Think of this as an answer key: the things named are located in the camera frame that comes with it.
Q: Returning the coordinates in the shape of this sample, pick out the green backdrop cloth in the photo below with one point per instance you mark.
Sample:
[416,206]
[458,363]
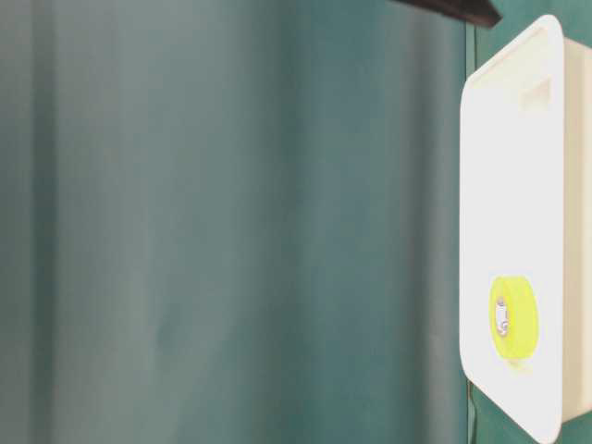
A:
[229,222]

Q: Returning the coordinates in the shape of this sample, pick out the white plastic case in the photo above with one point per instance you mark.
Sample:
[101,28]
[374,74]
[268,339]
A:
[525,211]

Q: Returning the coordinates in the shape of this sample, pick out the yellow tape roll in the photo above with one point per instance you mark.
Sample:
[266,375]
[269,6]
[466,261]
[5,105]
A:
[513,317]

